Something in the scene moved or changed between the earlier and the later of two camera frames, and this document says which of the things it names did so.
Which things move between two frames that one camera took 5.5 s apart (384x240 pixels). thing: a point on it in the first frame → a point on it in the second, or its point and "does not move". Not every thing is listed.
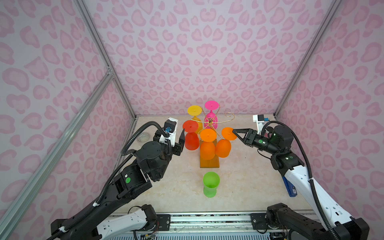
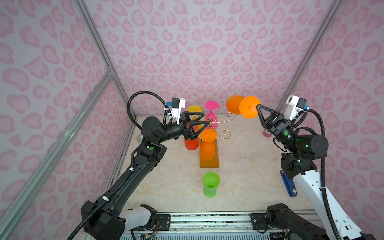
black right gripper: x=250 y=133 → x=280 y=128
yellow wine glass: x=196 y=110 does not move
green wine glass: x=211 y=180 does not move
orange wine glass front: x=207 y=148 does not move
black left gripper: x=179 y=147 → x=186 y=131
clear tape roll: x=143 y=137 does not move
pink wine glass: x=211 y=119 does not move
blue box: x=290 y=188 does not move
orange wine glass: x=223 y=146 → x=236 y=104
